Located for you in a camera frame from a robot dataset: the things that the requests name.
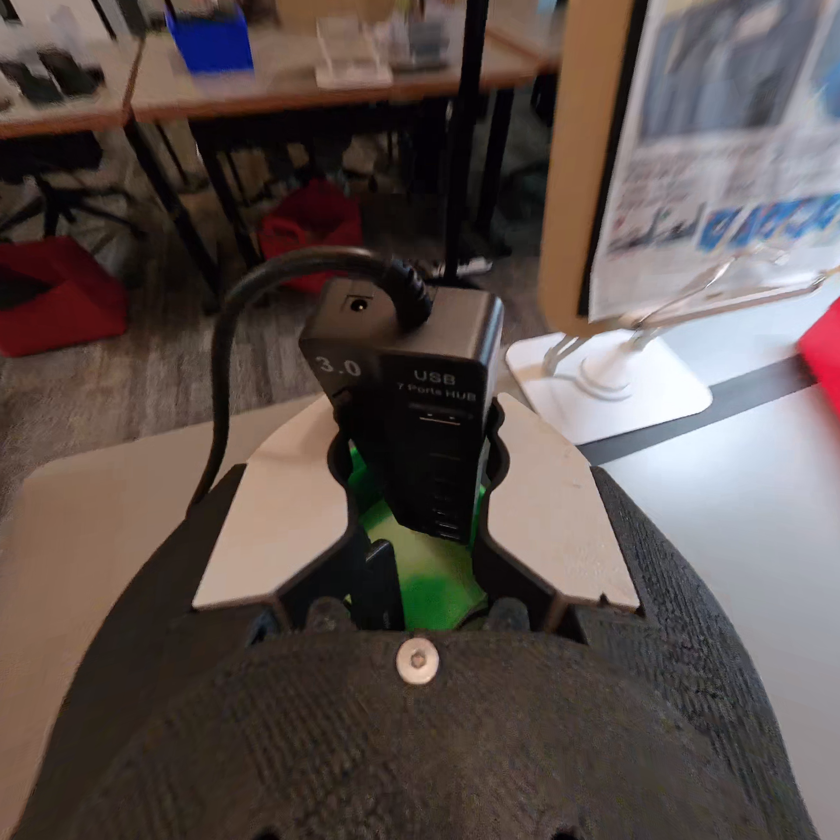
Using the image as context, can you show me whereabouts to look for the red flat object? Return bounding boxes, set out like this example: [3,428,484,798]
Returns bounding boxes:
[795,308,840,421]

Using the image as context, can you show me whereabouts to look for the black devices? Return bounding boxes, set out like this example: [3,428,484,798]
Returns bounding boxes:
[0,49,106,106]

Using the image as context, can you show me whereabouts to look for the printed instruction sheet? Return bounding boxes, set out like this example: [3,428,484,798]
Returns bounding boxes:
[587,0,840,322]

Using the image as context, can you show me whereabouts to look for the clear plastic container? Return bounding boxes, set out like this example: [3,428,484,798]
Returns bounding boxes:
[315,16,395,89]

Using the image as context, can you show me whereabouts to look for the black hub cable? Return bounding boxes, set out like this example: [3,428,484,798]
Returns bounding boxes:
[187,246,434,519]

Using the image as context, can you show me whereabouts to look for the wooden display board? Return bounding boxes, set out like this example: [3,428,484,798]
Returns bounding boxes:
[538,0,651,339]

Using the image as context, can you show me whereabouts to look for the wooden table with black legs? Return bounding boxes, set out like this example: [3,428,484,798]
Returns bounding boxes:
[128,0,565,316]
[0,26,145,142]

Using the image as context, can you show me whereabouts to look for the white metal stand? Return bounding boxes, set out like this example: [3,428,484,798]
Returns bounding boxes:
[505,252,840,447]

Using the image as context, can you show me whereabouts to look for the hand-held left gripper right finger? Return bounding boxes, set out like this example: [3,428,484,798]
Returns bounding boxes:
[476,392,643,614]

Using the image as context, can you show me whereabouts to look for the red bag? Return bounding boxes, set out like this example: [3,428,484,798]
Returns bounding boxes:
[257,180,363,293]

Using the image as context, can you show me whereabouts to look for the black pole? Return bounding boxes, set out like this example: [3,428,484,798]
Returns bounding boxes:
[443,0,490,283]

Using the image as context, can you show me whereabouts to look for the black usb hub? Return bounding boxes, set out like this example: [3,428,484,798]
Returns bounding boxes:
[298,277,505,544]

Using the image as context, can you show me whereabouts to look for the red plastic bin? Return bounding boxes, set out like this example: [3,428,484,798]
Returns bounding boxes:
[0,236,129,358]

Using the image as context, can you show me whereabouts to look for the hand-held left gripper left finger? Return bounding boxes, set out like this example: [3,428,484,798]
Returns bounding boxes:
[192,394,368,611]

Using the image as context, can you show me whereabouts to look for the black office chair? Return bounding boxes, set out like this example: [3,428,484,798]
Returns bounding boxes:
[0,131,145,247]

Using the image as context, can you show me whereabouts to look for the blue plastic bin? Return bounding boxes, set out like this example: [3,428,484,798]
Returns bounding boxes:
[164,0,256,74]

